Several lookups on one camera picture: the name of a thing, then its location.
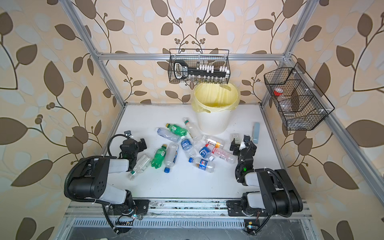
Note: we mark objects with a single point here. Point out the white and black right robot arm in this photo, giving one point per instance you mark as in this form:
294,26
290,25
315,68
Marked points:
277,194

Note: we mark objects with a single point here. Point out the clear bluish bottle lying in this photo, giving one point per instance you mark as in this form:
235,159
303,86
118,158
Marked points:
168,135

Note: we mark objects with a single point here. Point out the water bottle blue label white cap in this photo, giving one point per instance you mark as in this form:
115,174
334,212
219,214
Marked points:
188,147

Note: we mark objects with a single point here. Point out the green bottle yellow cap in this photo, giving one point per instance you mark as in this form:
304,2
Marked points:
177,130

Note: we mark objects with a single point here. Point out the black rack of white vials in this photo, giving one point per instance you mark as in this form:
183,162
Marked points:
183,71

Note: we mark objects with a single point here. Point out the yellow bin liner bag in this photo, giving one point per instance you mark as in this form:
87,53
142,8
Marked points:
214,98

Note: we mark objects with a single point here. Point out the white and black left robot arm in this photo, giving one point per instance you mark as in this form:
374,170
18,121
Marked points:
87,182

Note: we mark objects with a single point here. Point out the black wire basket right wall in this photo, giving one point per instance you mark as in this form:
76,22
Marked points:
303,105

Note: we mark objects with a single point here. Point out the clear bottle blue artesian label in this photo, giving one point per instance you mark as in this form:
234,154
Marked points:
171,157

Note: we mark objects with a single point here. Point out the clear bottle green red neck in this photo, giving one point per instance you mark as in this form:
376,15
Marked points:
193,130

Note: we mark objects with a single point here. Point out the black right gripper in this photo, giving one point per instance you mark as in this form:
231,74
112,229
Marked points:
240,145

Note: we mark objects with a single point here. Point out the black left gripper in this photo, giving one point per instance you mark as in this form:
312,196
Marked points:
138,144

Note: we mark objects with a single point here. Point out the clear bottle red cap red print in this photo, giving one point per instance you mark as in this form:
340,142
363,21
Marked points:
222,154

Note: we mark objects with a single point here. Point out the clear bottle green band label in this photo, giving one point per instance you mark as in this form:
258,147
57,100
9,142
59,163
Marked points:
235,138

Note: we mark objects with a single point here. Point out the red capped item in basket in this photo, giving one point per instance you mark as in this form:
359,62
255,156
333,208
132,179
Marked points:
278,91

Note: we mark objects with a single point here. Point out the white ribbed waste bin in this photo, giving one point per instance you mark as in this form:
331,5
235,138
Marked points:
213,122

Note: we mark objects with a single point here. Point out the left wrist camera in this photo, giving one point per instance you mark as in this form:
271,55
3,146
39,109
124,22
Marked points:
128,134

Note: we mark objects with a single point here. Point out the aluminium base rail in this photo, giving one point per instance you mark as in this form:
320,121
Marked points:
182,219

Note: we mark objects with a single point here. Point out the pepsi bottle blue cap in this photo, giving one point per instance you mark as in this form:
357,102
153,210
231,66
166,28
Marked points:
202,164

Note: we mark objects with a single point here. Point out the black wire basket back wall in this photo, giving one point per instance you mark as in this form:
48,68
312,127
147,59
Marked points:
193,57

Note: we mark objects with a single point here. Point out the black wire basket wall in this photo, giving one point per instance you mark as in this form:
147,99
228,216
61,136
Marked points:
193,57
303,105

